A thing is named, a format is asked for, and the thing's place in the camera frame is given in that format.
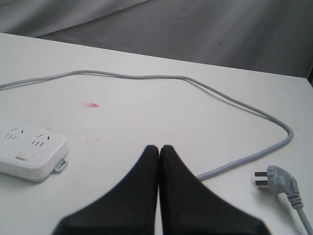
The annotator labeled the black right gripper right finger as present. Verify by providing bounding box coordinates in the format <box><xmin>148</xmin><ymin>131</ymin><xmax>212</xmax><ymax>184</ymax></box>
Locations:
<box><xmin>159</xmin><ymin>145</ymin><xmax>260</xmax><ymax>235</ymax></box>

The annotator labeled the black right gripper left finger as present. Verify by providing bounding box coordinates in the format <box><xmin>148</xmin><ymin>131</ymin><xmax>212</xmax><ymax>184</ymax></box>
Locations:
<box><xmin>55</xmin><ymin>145</ymin><xmax>158</xmax><ymax>235</ymax></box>

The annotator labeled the white five-outlet power strip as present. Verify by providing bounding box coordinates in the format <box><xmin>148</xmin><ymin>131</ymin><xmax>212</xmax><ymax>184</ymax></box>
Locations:
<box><xmin>0</xmin><ymin>122</ymin><xmax>69</xmax><ymax>183</ymax></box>

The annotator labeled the grey three-pin plug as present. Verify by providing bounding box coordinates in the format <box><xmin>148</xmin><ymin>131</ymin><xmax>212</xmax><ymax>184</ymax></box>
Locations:
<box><xmin>254</xmin><ymin>165</ymin><xmax>300</xmax><ymax>195</ymax></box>

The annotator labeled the grey backdrop cloth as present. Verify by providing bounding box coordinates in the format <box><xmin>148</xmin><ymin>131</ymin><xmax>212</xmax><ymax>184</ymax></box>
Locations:
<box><xmin>0</xmin><ymin>0</ymin><xmax>313</xmax><ymax>81</ymax></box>

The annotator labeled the grey power cord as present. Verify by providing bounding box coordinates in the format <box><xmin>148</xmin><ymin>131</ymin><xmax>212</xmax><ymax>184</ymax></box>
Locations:
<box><xmin>0</xmin><ymin>70</ymin><xmax>313</xmax><ymax>235</ymax></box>

